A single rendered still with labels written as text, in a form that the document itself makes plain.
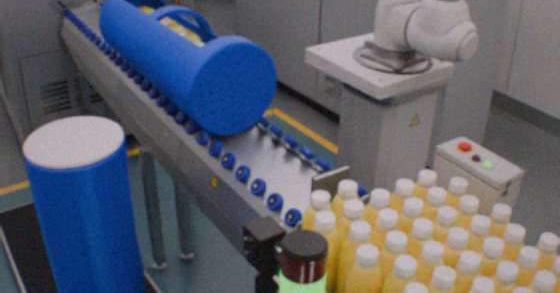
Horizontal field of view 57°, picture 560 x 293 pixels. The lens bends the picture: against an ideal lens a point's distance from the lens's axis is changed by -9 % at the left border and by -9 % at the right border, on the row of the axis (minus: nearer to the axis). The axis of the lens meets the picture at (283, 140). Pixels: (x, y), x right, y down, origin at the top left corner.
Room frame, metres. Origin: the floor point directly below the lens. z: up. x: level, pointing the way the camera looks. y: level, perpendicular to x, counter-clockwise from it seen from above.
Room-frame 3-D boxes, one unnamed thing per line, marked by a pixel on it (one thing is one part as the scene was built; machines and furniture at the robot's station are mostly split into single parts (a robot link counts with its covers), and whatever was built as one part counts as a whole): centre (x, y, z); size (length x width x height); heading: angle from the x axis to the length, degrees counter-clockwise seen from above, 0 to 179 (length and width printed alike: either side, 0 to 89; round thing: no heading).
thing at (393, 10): (1.87, -0.39, 1.22); 0.18 x 0.16 x 0.22; 37
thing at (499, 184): (1.10, -0.46, 1.05); 0.20 x 0.10 x 0.10; 35
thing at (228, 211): (1.97, 0.49, 0.79); 2.17 x 0.29 x 0.34; 35
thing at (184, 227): (2.01, 0.43, 0.31); 0.06 x 0.06 x 0.63; 35
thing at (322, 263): (0.59, -0.03, 1.23); 0.06 x 0.06 x 0.04
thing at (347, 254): (0.84, -0.15, 0.99); 0.07 x 0.07 x 0.19
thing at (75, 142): (1.25, 0.56, 1.03); 0.28 x 0.28 x 0.01
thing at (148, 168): (1.93, 0.55, 0.31); 0.06 x 0.06 x 0.63; 35
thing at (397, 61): (1.90, -0.37, 1.08); 0.22 x 0.18 x 0.06; 44
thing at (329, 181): (1.11, -0.11, 0.99); 0.10 x 0.02 x 0.12; 125
